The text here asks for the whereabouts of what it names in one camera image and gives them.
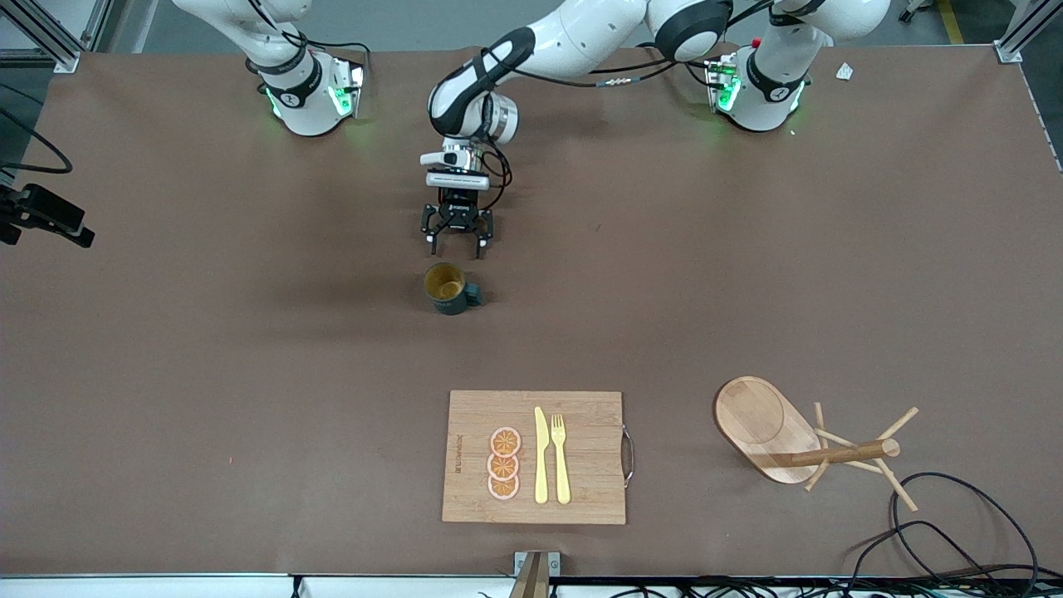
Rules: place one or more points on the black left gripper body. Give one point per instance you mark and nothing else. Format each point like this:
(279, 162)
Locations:
(456, 202)

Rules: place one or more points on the dark green cup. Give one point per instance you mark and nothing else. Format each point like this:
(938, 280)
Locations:
(453, 303)

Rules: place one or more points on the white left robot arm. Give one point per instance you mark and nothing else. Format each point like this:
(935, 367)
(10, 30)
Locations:
(581, 33)

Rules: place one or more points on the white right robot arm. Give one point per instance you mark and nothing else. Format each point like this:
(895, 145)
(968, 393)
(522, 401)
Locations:
(307, 100)

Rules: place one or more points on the wooden cup tree rack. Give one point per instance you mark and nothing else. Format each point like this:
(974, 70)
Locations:
(747, 415)

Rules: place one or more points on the brown table cover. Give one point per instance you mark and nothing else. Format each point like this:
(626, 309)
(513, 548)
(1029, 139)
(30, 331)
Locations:
(332, 374)

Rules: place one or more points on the orange slice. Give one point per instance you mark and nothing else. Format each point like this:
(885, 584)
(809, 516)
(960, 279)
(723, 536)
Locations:
(505, 442)

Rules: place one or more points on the yellow plastic knife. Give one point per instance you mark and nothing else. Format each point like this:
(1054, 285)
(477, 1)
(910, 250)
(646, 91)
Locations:
(541, 465)

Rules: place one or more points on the yellow plastic fork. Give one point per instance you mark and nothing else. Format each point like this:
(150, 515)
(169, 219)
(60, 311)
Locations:
(562, 473)

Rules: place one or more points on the bamboo cutting board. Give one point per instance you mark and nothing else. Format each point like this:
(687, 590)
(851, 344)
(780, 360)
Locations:
(581, 498)

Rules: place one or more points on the white paper scrap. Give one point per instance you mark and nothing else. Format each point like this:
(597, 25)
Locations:
(845, 72)

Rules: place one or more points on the aluminium frame post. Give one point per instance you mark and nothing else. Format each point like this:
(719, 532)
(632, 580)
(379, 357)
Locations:
(62, 54)
(1009, 51)

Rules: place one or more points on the metal table edge bracket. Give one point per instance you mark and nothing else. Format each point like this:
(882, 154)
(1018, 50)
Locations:
(552, 565)

